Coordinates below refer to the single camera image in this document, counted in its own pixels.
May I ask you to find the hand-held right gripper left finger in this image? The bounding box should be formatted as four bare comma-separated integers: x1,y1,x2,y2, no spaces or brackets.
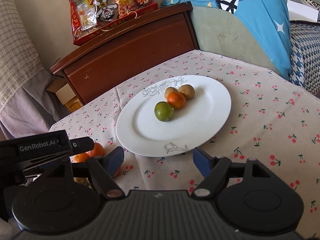
45,146,125,200

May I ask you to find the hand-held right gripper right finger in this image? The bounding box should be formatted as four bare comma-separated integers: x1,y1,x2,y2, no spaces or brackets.
191,147,275,198

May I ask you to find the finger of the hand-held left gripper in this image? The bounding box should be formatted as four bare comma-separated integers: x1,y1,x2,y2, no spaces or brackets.
68,137,95,155

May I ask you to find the large orange mandarin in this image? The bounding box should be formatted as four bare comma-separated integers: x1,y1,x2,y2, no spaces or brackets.
86,142,104,157

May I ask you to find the white oval plate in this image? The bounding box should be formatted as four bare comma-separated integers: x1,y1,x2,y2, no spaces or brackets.
116,75,232,157

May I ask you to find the lavender cloth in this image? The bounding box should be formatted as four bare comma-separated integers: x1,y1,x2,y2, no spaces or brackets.
0,76,69,140

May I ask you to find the cardboard box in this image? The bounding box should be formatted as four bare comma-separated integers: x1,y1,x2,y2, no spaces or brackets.
45,76,84,113

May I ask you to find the green mandarin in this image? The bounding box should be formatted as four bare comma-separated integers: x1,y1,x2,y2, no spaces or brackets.
154,101,174,122

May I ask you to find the cherry print tablecloth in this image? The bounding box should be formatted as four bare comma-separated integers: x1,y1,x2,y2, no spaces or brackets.
49,50,320,240

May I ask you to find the brown wooden nightstand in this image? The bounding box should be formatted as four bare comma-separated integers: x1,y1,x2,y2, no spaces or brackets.
49,2,199,105

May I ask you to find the beige checked cloth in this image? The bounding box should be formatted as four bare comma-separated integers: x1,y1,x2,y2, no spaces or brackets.
0,0,63,117

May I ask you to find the green cushion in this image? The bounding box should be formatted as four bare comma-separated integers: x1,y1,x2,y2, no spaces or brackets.
170,0,290,82

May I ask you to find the red snack gift bag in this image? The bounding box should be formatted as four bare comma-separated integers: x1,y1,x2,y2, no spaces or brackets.
69,0,159,47

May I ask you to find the houndstooth bed sheet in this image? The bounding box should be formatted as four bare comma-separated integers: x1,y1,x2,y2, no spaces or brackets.
289,21,320,96

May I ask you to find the blue printed cloth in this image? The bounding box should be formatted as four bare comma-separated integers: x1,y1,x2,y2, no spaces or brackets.
160,0,293,80

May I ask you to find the white paper sheet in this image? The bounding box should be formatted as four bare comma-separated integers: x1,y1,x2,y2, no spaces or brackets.
286,0,318,22

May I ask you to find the black and white cloth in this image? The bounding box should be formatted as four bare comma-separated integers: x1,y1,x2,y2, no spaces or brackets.
296,0,320,12

